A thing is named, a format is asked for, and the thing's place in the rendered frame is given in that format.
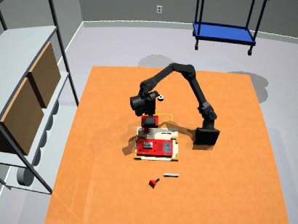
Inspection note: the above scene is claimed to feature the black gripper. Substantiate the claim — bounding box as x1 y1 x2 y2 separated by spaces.
144 105 156 127

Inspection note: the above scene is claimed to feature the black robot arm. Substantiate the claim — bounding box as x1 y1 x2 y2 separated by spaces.
130 63 217 130

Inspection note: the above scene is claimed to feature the black toy wheel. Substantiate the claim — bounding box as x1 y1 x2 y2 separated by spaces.
158 95 164 101

